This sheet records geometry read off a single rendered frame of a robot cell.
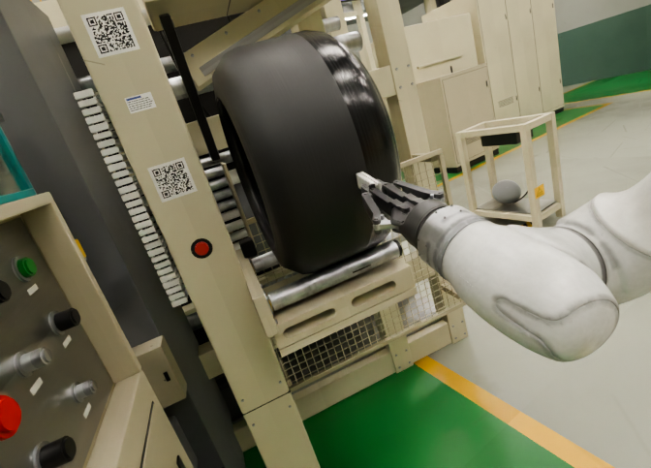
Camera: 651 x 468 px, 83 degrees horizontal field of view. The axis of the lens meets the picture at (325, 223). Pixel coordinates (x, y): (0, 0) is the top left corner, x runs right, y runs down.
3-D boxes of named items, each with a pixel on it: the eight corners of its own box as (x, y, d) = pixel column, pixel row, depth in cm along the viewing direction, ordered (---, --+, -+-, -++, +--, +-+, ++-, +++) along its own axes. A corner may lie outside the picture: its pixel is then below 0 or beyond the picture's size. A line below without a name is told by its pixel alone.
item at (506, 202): (540, 233, 269) (525, 124, 247) (472, 223, 321) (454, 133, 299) (566, 215, 284) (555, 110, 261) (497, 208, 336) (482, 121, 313)
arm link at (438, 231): (439, 235, 42) (409, 215, 47) (441, 295, 47) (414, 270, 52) (501, 208, 44) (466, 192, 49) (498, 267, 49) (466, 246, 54)
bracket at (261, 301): (267, 339, 78) (252, 299, 76) (245, 278, 115) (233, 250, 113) (282, 332, 79) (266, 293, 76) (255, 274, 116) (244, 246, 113)
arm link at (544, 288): (428, 296, 46) (506, 280, 51) (536, 396, 33) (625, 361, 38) (447, 217, 41) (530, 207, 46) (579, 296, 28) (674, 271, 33)
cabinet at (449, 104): (458, 173, 489) (440, 77, 454) (427, 173, 537) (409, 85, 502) (501, 153, 526) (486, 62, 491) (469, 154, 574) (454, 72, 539)
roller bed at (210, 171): (200, 269, 121) (163, 183, 112) (200, 257, 134) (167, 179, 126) (257, 247, 126) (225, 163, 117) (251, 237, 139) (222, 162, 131)
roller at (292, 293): (266, 306, 86) (271, 317, 82) (261, 291, 84) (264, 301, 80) (394, 251, 94) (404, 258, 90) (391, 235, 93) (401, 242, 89)
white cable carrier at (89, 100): (172, 308, 83) (72, 92, 69) (173, 299, 88) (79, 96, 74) (192, 299, 84) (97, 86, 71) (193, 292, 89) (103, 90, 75)
